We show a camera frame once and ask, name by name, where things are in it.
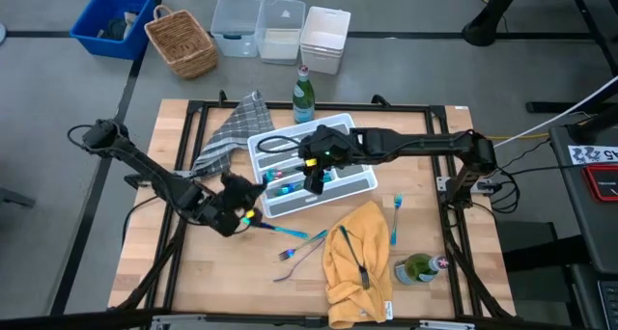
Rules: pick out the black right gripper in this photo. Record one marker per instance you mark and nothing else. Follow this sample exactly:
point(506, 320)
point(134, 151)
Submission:
point(323, 144)

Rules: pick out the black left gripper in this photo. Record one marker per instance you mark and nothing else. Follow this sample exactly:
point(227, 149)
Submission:
point(227, 202)

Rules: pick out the iridescent teal spoon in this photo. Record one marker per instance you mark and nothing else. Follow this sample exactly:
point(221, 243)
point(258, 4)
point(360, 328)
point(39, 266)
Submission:
point(287, 190)

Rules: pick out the iridescent blue knife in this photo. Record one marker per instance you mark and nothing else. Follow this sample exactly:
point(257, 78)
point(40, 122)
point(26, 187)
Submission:
point(289, 231)

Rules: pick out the iridescent green fork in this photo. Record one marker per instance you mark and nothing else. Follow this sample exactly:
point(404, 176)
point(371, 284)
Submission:
point(304, 245)

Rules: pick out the thin purple fork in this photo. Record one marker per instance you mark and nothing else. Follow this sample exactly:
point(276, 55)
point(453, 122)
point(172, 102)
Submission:
point(295, 269)

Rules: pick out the black fork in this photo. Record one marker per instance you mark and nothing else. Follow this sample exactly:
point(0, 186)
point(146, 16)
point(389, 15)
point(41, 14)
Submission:
point(355, 257)

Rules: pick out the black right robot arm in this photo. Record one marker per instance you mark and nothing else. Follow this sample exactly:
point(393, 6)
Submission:
point(420, 144)

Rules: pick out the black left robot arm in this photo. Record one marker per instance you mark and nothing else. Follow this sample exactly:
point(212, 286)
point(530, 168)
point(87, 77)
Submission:
point(145, 168)

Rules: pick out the white cutlery organizer tray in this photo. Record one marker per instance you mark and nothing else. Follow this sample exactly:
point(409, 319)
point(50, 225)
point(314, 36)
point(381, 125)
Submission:
point(328, 197)

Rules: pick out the green bottle with blue label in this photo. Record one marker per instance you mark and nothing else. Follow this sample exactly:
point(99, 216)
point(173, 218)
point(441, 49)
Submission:
point(303, 103)

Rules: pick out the yellow terry towel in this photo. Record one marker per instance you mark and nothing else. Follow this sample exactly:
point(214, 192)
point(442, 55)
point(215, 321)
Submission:
point(372, 243)

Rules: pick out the iridescent blue fork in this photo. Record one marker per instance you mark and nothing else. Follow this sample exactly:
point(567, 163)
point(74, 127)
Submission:
point(395, 224)

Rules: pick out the grey checked dish cloth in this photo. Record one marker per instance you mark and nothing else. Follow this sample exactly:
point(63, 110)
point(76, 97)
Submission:
point(236, 127)

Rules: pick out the green bottle with red cap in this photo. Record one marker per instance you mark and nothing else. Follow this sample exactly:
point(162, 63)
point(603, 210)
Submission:
point(415, 268)

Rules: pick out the white plastic bin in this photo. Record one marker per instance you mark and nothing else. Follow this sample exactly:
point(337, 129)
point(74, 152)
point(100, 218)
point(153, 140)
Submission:
point(323, 40)

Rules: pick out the clear plastic bin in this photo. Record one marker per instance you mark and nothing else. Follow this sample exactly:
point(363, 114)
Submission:
point(280, 40)

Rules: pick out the white power strip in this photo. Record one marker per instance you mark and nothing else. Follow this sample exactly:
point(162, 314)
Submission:
point(483, 187)

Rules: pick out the clear bin with teal latches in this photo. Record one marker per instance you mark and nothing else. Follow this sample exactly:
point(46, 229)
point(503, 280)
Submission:
point(236, 21)

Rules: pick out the black floor stand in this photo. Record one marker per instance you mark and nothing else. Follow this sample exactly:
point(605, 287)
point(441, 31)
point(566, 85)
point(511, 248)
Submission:
point(483, 28)

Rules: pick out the white item in bin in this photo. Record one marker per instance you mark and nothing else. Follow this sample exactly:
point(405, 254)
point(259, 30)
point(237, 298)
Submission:
point(130, 21)

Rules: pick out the black item in bin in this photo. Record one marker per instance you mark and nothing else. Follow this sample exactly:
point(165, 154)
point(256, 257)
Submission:
point(116, 29)

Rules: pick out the black floor foot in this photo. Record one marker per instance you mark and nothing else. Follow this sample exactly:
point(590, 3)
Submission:
point(14, 197)

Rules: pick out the blue plastic bin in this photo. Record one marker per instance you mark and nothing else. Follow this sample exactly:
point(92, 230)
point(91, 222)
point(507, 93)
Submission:
point(89, 31)

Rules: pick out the black equipment cart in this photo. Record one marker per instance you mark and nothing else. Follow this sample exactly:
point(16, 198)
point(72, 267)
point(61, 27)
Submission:
point(579, 214)

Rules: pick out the white printed sticker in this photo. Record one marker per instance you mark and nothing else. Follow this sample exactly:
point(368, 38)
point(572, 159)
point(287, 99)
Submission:
point(591, 155)

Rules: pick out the red framed device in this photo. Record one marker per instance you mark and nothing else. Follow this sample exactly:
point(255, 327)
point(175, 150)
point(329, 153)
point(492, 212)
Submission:
point(603, 183)

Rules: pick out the black keyboard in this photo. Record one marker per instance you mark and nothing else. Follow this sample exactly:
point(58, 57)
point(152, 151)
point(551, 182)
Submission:
point(609, 306)

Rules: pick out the black metal table frame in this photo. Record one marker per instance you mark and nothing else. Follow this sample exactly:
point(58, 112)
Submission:
point(362, 107)

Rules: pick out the short silver bracket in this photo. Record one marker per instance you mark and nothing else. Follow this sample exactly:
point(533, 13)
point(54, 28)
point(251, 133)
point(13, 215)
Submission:
point(444, 325)

